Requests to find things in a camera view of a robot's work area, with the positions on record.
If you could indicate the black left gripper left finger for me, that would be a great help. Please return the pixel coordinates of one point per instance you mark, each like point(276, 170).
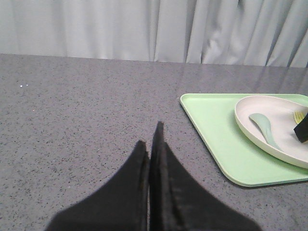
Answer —
point(119, 205)

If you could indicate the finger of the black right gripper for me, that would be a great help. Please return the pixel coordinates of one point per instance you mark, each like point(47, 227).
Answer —
point(301, 130)

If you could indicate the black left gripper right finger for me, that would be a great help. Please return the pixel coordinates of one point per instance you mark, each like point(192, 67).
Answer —
point(179, 203)

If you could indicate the yellow plastic fork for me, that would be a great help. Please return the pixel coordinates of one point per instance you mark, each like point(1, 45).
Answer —
point(298, 117)

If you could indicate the cream round plate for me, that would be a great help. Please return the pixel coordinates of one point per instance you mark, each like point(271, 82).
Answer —
point(279, 112)

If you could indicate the pale green plastic spoon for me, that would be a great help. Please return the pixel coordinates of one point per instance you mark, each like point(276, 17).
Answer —
point(265, 127)

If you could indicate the light green serving tray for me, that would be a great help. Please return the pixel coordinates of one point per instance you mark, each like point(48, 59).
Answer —
point(239, 159)

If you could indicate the white pleated curtain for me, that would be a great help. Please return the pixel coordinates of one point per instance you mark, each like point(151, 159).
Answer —
point(248, 32)

